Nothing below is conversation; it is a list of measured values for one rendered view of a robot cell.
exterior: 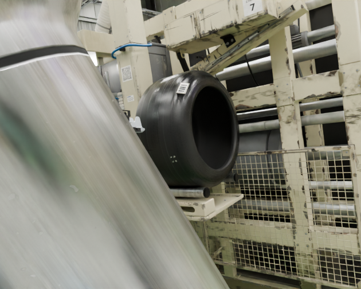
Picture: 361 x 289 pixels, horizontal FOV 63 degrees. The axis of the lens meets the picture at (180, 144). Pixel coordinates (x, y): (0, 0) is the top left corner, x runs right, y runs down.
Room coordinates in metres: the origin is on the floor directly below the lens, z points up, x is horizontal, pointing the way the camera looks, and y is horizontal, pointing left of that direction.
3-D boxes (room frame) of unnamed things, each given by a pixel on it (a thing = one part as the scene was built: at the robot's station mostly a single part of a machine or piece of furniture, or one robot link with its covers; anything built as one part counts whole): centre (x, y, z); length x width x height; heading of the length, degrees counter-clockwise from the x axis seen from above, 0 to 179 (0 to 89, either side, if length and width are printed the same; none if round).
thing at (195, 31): (1.64, -0.31, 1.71); 0.61 x 0.25 x 0.15; 52
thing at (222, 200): (1.48, -0.03, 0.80); 0.37 x 0.36 x 0.02; 142
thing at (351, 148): (1.60, -0.41, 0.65); 0.90 x 0.02 x 0.70; 52
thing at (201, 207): (1.37, 0.06, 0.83); 0.36 x 0.09 x 0.06; 52
